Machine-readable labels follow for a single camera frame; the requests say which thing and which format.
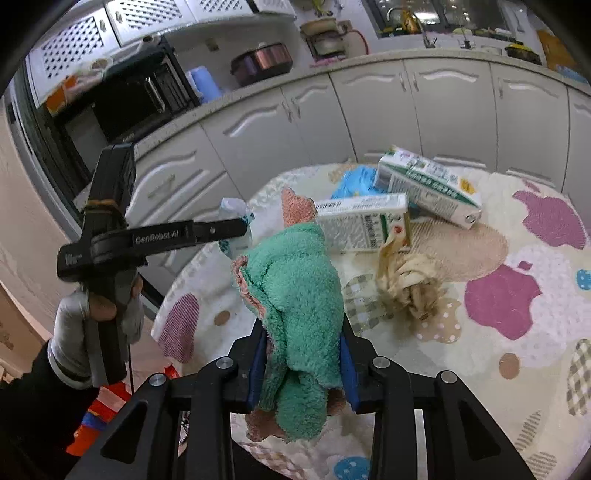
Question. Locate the patterned tablecloth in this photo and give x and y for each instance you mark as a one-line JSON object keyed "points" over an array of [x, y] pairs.
{"points": [[513, 322]]}

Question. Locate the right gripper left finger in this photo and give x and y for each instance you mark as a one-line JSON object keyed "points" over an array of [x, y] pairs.
{"points": [[249, 364]]}

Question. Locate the yellow lidded black pot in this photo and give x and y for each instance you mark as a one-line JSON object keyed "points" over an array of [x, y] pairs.
{"points": [[522, 52]]}

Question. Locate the white lower cabinets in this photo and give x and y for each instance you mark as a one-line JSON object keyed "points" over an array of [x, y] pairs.
{"points": [[460, 108]]}

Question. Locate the blue kettle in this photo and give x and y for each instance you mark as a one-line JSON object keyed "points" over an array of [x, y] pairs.
{"points": [[203, 84]]}

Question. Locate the black microwave oven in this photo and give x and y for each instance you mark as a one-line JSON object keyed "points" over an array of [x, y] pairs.
{"points": [[106, 101]]}

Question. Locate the blue snack bag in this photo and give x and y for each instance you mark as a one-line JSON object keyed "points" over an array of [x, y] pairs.
{"points": [[358, 182]]}

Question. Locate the small clay pot on stand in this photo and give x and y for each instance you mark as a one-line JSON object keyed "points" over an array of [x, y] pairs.
{"points": [[324, 39]]}

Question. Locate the dark rice cooker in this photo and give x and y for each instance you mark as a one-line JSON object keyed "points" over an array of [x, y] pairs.
{"points": [[264, 62]]}

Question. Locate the small white green box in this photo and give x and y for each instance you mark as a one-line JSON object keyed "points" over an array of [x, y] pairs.
{"points": [[364, 223]]}

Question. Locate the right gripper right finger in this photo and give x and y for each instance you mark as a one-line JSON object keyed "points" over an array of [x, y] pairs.
{"points": [[362, 371]]}

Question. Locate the plastic spray bottle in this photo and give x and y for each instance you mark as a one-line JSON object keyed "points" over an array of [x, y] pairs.
{"points": [[236, 210]]}

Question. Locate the white upper lattice cabinets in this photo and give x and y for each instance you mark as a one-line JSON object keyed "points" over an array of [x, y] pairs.
{"points": [[94, 29]]}

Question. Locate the green white milk carton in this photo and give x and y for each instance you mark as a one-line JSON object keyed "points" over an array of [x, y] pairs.
{"points": [[430, 186]]}

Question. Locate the left gloved hand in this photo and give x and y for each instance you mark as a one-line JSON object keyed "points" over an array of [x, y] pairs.
{"points": [[67, 351]]}

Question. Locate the green pink towel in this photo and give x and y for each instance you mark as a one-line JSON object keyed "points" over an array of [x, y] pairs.
{"points": [[289, 282]]}

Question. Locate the beige paper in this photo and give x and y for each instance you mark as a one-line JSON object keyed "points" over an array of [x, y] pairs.
{"points": [[407, 283]]}

